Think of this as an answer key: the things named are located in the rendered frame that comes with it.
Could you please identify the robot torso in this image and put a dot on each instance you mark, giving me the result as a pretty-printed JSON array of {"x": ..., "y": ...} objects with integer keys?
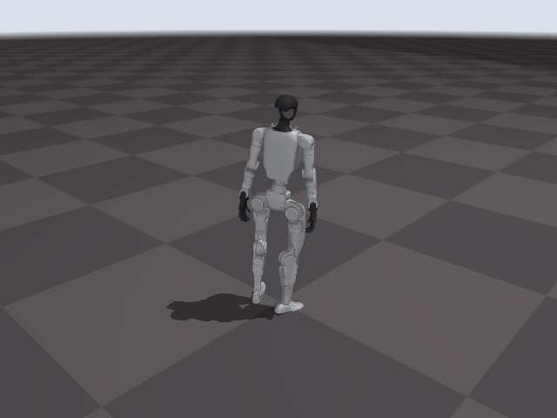
[{"x": 281, "y": 154}]

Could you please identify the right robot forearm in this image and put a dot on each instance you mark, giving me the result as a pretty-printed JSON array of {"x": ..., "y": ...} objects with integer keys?
[{"x": 311, "y": 192}]

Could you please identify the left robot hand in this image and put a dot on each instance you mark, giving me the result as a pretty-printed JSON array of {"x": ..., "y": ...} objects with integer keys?
[{"x": 243, "y": 206}]

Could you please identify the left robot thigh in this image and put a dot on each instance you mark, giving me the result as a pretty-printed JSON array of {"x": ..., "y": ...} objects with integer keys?
[{"x": 261, "y": 215}]

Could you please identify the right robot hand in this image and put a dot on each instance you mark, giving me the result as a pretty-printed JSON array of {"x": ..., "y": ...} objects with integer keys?
[{"x": 313, "y": 210}]

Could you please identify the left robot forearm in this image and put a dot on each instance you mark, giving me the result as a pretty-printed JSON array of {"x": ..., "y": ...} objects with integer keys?
[{"x": 247, "y": 181}]

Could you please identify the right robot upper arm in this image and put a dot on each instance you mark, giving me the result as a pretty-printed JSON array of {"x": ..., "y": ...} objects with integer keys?
[{"x": 307, "y": 143}]

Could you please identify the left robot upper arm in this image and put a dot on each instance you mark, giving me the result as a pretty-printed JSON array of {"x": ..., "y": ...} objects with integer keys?
[{"x": 255, "y": 149}]

